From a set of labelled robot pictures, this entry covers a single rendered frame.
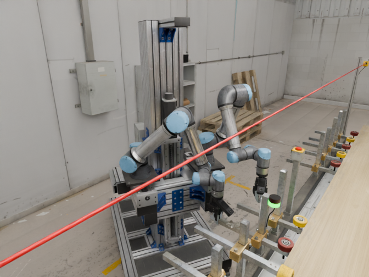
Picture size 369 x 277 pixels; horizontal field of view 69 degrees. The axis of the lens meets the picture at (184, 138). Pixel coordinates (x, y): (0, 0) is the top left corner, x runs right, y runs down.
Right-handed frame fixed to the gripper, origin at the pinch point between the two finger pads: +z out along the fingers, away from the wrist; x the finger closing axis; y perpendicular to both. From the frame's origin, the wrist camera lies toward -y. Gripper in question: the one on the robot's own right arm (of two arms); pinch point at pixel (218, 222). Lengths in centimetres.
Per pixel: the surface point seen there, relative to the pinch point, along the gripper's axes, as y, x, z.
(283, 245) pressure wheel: -41.4, 3.2, -8.9
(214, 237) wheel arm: -12.8, 26.0, -13.8
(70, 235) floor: 162, 22, 85
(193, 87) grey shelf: 192, -228, -30
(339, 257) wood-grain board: -66, -7, -9
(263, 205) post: -26.3, -2.2, -24.2
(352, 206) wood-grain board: -64, -60, -9
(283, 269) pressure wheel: -48, 26, -16
